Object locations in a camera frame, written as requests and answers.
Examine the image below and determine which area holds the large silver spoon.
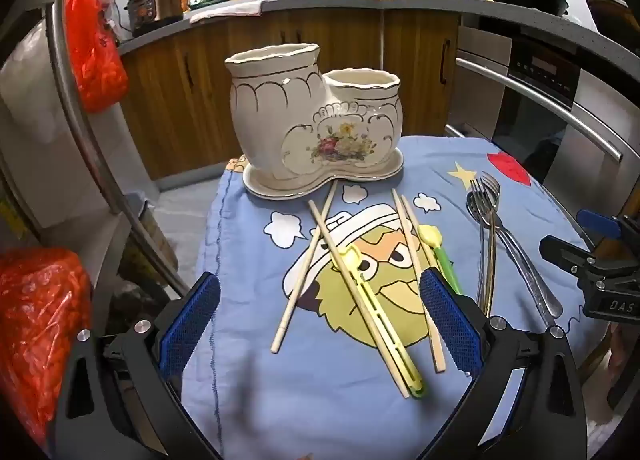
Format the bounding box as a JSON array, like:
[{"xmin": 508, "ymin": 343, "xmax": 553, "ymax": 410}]
[{"xmin": 466, "ymin": 191, "xmax": 565, "ymax": 319}]

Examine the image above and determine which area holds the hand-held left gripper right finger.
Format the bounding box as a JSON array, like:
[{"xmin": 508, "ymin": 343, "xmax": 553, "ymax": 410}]
[{"xmin": 415, "ymin": 270, "xmax": 589, "ymax": 460}]

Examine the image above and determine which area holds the blue printed blanket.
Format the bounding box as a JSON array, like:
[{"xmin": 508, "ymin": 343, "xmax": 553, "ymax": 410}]
[{"xmin": 197, "ymin": 135, "xmax": 608, "ymax": 460}]

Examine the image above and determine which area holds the white floral ceramic utensil holder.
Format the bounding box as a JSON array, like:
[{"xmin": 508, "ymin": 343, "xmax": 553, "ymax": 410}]
[{"xmin": 224, "ymin": 43, "xmax": 405, "ymax": 185}]

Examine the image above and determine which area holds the wooden base cabinet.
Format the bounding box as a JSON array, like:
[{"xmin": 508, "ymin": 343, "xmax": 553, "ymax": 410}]
[{"xmin": 120, "ymin": 10, "xmax": 461, "ymax": 181}]

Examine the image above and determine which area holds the gold fork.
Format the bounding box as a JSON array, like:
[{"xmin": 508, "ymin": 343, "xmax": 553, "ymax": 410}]
[{"xmin": 481, "ymin": 171, "xmax": 502, "ymax": 317}]

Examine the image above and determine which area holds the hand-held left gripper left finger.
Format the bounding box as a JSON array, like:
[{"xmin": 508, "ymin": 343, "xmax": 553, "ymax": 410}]
[{"xmin": 52, "ymin": 271, "xmax": 223, "ymax": 460}]

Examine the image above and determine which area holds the white dish towel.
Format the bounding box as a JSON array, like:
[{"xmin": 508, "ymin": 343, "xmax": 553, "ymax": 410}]
[{"xmin": 189, "ymin": 0, "xmax": 265, "ymax": 24}]

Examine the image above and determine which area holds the copper electric rice cooker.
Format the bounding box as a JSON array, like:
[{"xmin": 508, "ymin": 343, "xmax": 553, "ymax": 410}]
[{"xmin": 125, "ymin": 0, "xmax": 188, "ymax": 38}]

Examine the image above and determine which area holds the silver fork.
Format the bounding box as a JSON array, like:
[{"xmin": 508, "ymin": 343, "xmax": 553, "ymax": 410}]
[{"xmin": 470, "ymin": 178, "xmax": 493, "ymax": 308}]

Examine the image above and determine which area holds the grey kitchen countertop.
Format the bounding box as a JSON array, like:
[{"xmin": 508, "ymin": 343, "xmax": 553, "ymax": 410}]
[{"xmin": 117, "ymin": 0, "xmax": 640, "ymax": 65}]

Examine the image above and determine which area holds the stainless steel built-in oven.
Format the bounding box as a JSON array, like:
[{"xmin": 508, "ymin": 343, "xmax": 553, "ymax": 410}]
[{"xmin": 445, "ymin": 24, "xmax": 640, "ymax": 241}]

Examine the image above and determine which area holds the hanging red plastic bag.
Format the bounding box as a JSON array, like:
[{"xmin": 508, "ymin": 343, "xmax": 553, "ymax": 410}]
[{"xmin": 65, "ymin": 0, "xmax": 130, "ymax": 114}]

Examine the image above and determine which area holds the yellow-green plastic utensil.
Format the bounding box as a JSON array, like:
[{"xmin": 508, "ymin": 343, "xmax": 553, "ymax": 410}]
[
  {"xmin": 336, "ymin": 246, "xmax": 428, "ymax": 398},
  {"xmin": 419, "ymin": 224, "xmax": 463, "ymax": 295}
]

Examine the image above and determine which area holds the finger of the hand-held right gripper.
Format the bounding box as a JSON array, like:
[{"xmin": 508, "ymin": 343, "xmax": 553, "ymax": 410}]
[
  {"xmin": 539, "ymin": 234, "xmax": 609, "ymax": 287},
  {"xmin": 576, "ymin": 209, "xmax": 640, "ymax": 255}
]

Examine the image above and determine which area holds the bulging red plastic bag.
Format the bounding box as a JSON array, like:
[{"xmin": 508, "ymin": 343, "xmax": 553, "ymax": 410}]
[{"xmin": 0, "ymin": 247, "xmax": 93, "ymax": 441}]

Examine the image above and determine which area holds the white ceramic drip tray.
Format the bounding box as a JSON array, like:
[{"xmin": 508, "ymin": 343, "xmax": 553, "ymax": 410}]
[{"xmin": 242, "ymin": 150, "xmax": 405, "ymax": 201}]

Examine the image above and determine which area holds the wooden chopstick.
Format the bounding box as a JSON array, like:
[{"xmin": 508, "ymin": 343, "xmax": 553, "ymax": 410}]
[
  {"xmin": 307, "ymin": 199, "xmax": 412, "ymax": 400},
  {"xmin": 270, "ymin": 181, "xmax": 339, "ymax": 354},
  {"xmin": 392, "ymin": 188, "xmax": 447, "ymax": 374},
  {"xmin": 400, "ymin": 195, "xmax": 436, "ymax": 271}
]

